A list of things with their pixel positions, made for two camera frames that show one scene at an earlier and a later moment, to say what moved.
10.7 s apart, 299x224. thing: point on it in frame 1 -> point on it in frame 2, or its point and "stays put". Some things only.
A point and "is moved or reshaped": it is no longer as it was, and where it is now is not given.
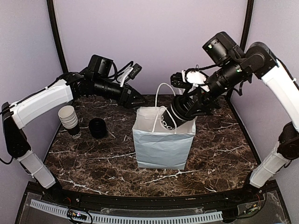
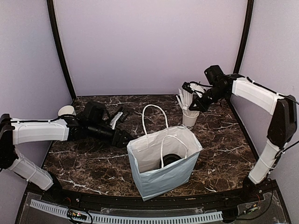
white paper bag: x=157 y=147 is moved or reshaped
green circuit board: x=72 y=214 stays put
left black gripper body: x=123 y=101 -> x=114 y=142
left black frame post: x=51 y=7 stays put
